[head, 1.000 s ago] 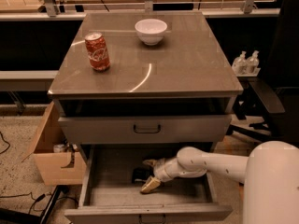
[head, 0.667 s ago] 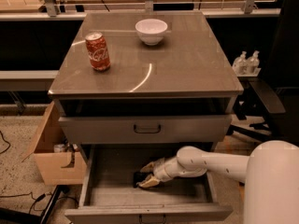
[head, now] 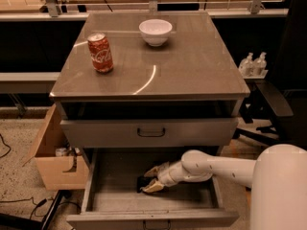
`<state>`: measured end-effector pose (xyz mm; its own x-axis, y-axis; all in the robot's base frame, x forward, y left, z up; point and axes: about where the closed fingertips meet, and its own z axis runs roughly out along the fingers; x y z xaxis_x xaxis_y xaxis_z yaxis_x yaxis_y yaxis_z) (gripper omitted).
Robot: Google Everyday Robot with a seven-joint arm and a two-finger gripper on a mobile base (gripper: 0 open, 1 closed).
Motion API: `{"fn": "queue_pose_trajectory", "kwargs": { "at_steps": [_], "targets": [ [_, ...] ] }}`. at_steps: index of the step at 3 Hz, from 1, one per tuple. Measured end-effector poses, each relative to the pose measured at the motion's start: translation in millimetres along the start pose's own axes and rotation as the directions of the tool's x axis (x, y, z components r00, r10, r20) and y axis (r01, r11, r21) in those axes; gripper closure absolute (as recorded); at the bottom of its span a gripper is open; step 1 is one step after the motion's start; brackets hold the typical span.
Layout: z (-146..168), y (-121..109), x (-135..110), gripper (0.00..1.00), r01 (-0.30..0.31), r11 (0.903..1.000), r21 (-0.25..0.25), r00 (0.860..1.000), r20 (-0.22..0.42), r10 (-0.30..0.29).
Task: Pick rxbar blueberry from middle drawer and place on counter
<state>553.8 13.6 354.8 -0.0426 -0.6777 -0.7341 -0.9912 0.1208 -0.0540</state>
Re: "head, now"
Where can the black office chair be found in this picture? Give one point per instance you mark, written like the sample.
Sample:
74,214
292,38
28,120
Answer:
282,94

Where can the open lower grey drawer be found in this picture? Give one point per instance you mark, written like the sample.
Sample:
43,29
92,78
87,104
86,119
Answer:
111,200

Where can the white ceramic bowl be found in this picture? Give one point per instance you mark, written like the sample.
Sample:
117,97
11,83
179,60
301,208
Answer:
155,31

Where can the right clear pump bottle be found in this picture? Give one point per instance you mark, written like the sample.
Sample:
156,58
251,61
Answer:
259,64

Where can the grey metal drawer cabinet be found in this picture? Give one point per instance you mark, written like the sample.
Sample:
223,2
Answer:
191,76

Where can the left clear pump bottle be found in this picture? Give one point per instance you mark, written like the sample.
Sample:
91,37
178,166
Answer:
246,65

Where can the brown cardboard box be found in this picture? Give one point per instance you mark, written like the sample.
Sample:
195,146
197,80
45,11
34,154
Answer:
66,172

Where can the clear pump bottle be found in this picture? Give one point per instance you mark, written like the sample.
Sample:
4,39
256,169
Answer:
259,64
246,65

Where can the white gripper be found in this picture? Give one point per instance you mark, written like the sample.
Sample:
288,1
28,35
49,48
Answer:
168,175

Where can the red coca-cola can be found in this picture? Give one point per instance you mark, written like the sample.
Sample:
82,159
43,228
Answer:
100,52

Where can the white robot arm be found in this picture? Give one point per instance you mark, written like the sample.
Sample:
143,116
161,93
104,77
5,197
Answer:
277,179

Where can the dark blueberry rxbar wrapper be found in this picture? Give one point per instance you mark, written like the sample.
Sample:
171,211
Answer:
143,182

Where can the upper grey drawer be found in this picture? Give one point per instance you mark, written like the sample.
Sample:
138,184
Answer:
149,133

